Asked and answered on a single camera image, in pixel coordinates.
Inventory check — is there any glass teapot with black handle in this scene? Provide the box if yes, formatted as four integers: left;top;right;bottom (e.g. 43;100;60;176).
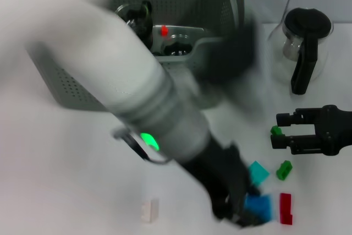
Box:
268;7;335;95

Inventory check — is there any glass teacup with black sleeve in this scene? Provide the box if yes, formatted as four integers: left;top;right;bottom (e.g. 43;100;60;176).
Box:
164;34;193;56
115;0;154;50

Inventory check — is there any dark red long block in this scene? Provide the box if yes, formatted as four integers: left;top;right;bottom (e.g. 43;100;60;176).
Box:
278;192;294;225

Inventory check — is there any left arm connector cable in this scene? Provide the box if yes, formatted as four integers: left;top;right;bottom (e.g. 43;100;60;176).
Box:
113;128;169;165

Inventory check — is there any blue toy block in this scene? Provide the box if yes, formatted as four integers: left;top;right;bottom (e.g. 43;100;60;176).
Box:
244;193;273;222

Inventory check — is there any left wrist camera housing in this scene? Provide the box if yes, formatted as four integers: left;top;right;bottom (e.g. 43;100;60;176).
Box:
196;21;266;116

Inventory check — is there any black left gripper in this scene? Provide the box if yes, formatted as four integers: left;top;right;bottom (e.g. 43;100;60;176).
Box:
180;143;267;229

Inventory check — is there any clear white toy block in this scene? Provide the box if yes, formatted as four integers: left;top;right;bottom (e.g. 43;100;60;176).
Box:
140;198;160;222

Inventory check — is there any teal toy block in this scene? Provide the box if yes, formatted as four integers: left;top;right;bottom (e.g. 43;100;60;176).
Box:
248;160;271;187

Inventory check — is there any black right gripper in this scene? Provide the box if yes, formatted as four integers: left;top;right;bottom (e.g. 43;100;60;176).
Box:
271;105;352;156

